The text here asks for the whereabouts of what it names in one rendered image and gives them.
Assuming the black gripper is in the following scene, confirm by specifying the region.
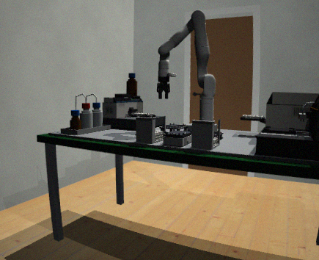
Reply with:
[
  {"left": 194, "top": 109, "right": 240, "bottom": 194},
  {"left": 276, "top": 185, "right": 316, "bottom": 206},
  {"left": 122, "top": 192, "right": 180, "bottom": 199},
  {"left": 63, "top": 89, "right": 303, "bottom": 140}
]
[{"left": 157, "top": 76, "right": 170, "bottom": 99}]

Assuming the brown glass bottle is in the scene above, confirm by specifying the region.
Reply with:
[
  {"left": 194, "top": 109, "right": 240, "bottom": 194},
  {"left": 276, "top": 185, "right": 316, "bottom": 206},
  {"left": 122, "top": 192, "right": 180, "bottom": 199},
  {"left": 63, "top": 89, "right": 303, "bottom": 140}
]
[
  {"left": 126, "top": 81, "right": 137, "bottom": 95},
  {"left": 70, "top": 120, "right": 81, "bottom": 130}
]

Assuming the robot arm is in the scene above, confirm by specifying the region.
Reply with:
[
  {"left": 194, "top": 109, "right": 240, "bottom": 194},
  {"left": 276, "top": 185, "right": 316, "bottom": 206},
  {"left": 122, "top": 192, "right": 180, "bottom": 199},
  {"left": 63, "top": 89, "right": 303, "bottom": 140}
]
[{"left": 158, "top": 10, "right": 216, "bottom": 121}]

